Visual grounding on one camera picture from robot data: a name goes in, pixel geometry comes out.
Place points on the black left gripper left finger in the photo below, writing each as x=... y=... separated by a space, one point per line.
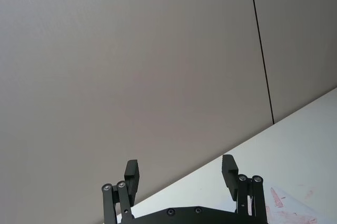
x=130 y=174

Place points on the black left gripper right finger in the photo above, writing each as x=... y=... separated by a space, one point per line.
x=228 y=174

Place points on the white table cloth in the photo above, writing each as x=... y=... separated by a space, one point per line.
x=295 y=150

